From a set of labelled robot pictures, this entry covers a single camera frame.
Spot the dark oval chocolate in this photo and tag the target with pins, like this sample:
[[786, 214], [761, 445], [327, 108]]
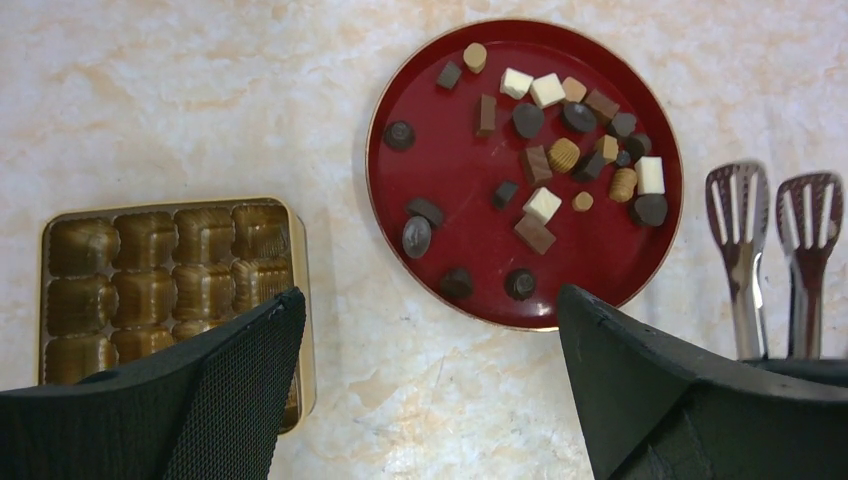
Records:
[[416, 237]]

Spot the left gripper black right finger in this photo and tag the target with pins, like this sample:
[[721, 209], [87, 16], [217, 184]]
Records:
[[653, 406]]

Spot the dark square chocolate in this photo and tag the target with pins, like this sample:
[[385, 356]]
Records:
[[449, 76]]

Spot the dark rectangular chocolate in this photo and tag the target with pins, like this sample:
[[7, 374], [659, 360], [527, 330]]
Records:
[[423, 207]]

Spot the dark heart chocolate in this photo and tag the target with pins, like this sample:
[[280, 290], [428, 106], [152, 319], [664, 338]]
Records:
[[528, 120]]

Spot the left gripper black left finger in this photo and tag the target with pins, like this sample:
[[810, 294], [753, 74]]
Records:
[[207, 408]]

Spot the brown rectangular chocolate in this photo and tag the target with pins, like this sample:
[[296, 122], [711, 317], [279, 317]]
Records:
[[486, 110], [535, 166], [534, 234]]

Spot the tan round chocolate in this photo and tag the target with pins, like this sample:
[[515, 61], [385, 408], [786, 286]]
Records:
[[475, 57]]

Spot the tan ridged chocolate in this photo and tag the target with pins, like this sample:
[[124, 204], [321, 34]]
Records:
[[563, 155], [623, 184]]

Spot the red round tray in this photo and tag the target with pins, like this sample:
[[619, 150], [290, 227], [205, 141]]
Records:
[[479, 183]]

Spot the gold chocolate box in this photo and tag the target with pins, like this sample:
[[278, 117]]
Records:
[[121, 283]]

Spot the white square chocolate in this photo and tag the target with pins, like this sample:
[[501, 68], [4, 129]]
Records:
[[515, 83], [547, 90], [542, 205], [650, 175]]

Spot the dark round chocolate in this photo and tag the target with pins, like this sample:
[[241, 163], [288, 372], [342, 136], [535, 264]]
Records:
[[579, 118], [399, 136], [649, 210], [520, 284], [456, 283]]

